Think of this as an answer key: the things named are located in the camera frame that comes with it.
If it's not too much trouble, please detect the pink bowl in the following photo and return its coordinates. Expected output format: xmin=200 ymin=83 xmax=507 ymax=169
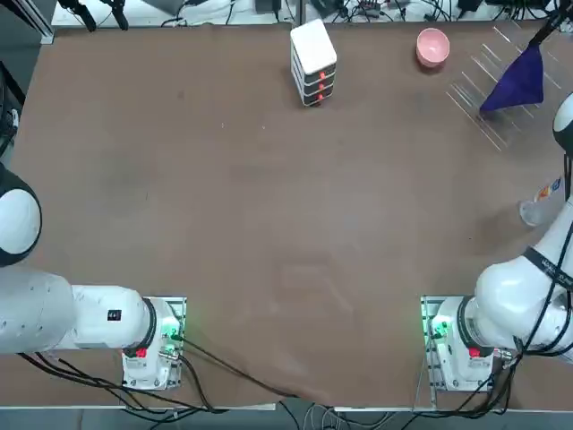
xmin=415 ymin=27 xmax=451 ymax=69

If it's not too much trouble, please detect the purple microfibre towel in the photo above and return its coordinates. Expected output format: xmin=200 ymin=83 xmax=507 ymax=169
xmin=478 ymin=43 xmax=545 ymax=114

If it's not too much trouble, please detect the black frame bar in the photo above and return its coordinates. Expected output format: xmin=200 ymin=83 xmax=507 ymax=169
xmin=0 ymin=60 xmax=27 ymax=102

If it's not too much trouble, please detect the grey drawer orange knob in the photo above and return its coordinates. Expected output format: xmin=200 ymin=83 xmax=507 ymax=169
xmin=305 ymin=88 xmax=336 ymax=108
xmin=304 ymin=65 xmax=338 ymax=83
xmin=304 ymin=77 xmax=337 ymax=94

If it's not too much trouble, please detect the white mini drawer cabinet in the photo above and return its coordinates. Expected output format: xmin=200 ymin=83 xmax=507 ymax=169
xmin=288 ymin=17 xmax=338 ymax=108

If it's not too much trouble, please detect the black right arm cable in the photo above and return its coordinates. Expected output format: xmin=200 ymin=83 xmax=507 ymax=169
xmin=512 ymin=151 xmax=573 ymax=359

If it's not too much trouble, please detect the black cable across table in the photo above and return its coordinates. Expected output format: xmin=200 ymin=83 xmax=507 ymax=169
xmin=178 ymin=335 xmax=335 ymax=404

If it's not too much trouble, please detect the black base cable bundle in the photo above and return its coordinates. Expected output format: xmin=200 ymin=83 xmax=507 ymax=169
xmin=429 ymin=348 xmax=525 ymax=420
xmin=16 ymin=351 xmax=216 ymax=416

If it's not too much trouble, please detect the black tripod leg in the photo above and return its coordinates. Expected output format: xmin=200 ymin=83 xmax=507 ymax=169
xmin=101 ymin=0 xmax=131 ymax=31
xmin=60 ymin=0 xmax=98 ymax=32

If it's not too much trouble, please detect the clear bottle blue cap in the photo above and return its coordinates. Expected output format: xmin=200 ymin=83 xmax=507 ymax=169
xmin=517 ymin=176 xmax=564 ymax=228

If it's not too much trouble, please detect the aluminium extrusion profile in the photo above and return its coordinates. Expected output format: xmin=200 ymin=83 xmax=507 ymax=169
xmin=0 ymin=0 xmax=56 ymax=46

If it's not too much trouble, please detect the black cable cluster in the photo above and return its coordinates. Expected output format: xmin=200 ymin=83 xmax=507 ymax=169
xmin=0 ymin=107 xmax=20 ymax=156

